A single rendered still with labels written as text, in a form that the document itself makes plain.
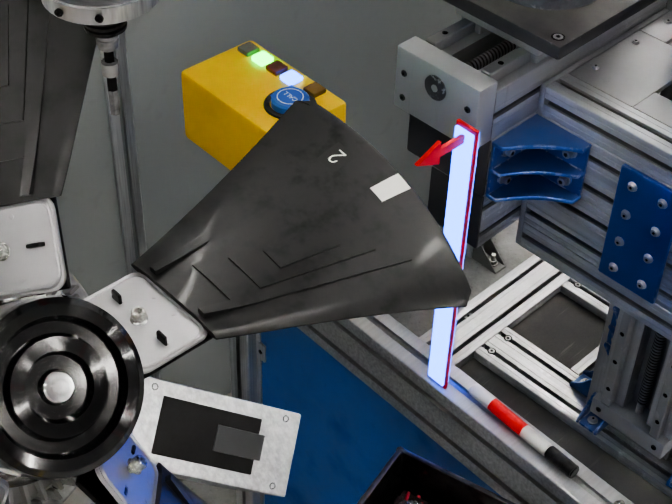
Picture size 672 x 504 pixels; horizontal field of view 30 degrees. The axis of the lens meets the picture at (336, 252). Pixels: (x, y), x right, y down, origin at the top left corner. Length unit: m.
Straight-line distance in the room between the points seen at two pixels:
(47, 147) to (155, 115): 1.00
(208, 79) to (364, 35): 0.78
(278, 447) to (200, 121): 0.44
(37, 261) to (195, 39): 1.01
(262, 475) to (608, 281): 0.74
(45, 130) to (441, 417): 0.62
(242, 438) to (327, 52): 1.10
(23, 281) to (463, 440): 0.59
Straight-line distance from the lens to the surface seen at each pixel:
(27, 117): 0.88
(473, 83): 1.50
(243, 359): 1.63
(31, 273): 0.88
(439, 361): 1.29
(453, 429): 1.33
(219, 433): 1.05
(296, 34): 1.99
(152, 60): 1.82
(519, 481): 1.29
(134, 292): 0.95
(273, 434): 1.08
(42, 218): 0.88
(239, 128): 1.32
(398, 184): 1.03
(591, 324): 2.35
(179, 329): 0.92
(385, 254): 0.99
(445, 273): 1.00
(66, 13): 0.73
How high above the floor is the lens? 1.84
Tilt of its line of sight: 42 degrees down
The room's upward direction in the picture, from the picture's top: 2 degrees clockwise
